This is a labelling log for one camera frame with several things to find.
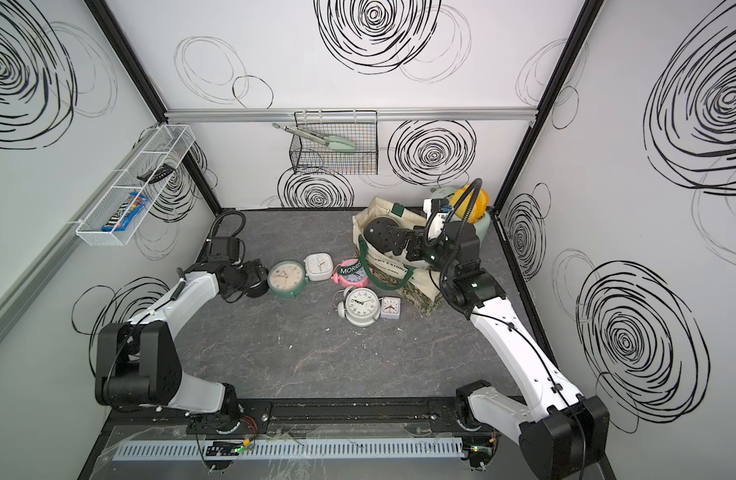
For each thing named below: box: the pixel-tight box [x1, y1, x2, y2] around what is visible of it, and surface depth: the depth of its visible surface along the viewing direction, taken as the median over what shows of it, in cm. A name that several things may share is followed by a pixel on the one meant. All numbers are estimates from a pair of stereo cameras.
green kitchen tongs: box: [272, 122, 355, 151], surface depth 93 cm
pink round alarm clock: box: [331, 258, 369, 288], surface depth 98 cm
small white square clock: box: [380, 296, 401, 320], surface depth 93 cm
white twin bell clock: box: [332, 286, 382, 327], surface depth 91 cm
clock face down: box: [364, 216, 399, 254], surface depth 92 cm
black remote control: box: [136, 163, 176, 184], surface depth 82 cm
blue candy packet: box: [102, 192, 150, 232], surface depth 72 cm
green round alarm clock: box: [267, 260, 310, 298], surface depth 98 cm
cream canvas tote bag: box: [353, 197, 442, 316], surface depth 91 cm
